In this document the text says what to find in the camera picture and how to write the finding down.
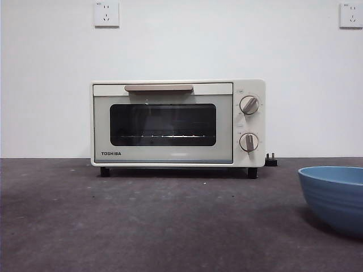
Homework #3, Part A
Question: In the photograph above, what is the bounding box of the cream Toshiba toaster oven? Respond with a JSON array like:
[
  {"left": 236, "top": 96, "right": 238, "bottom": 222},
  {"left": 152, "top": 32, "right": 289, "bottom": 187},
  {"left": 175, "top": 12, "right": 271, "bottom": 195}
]
[{"left": 90, "top": 79, "right": 267, "bottom": 180}]

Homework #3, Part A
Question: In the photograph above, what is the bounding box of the cream oven knob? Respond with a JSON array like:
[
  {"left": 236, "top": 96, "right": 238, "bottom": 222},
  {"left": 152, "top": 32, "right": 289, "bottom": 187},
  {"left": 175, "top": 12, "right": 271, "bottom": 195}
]
[
  {"left": 239, "top": 132, "right": 259, "bottom": 153},
  {"left": 239, "top": 95, "right": 260, "bottom": 116}
]

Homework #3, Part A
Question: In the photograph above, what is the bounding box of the oven door with beige handle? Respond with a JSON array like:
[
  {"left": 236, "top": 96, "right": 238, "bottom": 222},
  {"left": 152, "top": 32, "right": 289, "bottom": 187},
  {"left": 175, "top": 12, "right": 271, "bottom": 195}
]
[{"left": 92, "top": 82, "right": 234, "bottom": 164}]

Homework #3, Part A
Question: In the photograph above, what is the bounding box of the blue ribbed bowl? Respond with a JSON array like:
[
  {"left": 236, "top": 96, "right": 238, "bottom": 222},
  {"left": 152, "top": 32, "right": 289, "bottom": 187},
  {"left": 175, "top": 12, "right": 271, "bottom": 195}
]
[{"left": 297, "top": 166, "right": 363, "bottom": 238}]

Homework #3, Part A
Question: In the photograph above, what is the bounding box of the black power plug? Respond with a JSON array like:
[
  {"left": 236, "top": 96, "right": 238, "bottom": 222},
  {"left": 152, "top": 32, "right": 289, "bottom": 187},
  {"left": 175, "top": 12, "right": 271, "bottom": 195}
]
[{"left": 265, "top": 152, "right": 279, "bottom": 167}]

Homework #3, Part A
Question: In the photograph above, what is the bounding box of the white wall socket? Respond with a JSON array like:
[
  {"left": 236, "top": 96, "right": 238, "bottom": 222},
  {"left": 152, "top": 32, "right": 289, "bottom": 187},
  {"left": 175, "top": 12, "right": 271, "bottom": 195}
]
[
  {"left": 339, "top": 2, "right": 363, "bottom": 29},
  {"left": 94, "top": 1, "right": 120, "bottom": 28}
]

